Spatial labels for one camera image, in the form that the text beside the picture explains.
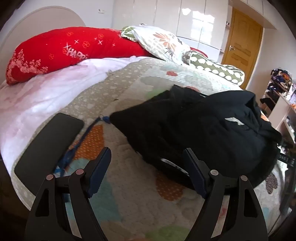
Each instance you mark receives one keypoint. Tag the black tablet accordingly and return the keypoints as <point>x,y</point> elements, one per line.
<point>46,148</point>

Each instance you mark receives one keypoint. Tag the white fleece blanket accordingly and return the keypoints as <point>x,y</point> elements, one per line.
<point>46,92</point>

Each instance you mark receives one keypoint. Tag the cluttered white shelf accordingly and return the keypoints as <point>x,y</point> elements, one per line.
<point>282,102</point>

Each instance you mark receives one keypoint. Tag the wooden door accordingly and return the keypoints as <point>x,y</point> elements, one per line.
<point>242,46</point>

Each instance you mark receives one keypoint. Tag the red embroidered pillow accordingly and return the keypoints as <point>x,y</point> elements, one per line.
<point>57,44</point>

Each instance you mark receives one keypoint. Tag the white rounded headboard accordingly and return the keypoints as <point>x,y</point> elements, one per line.
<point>34,20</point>

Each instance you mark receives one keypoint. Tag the black pants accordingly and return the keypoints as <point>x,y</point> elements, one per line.
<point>185,120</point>

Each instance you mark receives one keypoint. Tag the white floral pillow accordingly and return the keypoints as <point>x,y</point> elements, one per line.
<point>159,39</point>

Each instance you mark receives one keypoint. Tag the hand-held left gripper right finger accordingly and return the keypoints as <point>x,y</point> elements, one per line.
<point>194,173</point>

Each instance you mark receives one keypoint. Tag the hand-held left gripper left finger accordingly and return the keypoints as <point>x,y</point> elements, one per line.
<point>99,171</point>

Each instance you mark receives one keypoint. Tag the green dotted bolster pillow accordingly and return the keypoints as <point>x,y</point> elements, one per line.
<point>217,69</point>

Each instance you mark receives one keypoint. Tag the white glossy wardrobe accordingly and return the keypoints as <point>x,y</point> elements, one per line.
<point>166,16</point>

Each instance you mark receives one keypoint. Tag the pastel patterned quilt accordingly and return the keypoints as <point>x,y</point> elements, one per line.
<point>129,92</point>

